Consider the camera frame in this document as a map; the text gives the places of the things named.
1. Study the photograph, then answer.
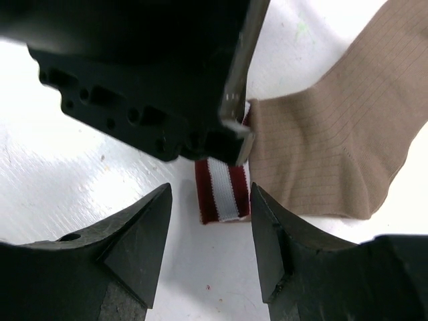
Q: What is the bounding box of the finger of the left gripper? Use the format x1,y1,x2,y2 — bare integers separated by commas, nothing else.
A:
207,1,270,166

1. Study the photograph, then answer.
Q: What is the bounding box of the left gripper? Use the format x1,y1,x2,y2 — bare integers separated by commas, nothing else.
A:
1,1,244,162

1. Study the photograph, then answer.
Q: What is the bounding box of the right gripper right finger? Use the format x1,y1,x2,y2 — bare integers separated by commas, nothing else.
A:
251,185,427,321

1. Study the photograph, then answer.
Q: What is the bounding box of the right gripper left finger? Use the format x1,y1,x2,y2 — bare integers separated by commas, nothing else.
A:
1,183,173,320

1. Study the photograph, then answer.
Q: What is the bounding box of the tan sock with red cuff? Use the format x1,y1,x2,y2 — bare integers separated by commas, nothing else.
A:
195,1,427,224

